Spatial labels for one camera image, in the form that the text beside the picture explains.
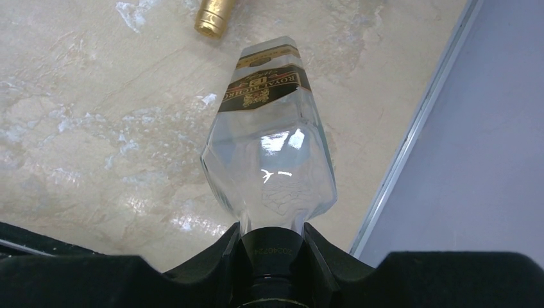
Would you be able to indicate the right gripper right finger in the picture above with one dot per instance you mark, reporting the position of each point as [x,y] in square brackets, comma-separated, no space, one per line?
[419,279]

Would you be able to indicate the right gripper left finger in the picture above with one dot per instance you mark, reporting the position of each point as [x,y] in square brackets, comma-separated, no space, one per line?
[39,271]

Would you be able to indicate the dark bottle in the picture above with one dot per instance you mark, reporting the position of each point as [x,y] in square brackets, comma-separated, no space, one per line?
[267,162]

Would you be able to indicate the red bottle gold cap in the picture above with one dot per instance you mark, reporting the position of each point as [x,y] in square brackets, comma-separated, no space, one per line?
[212,17]

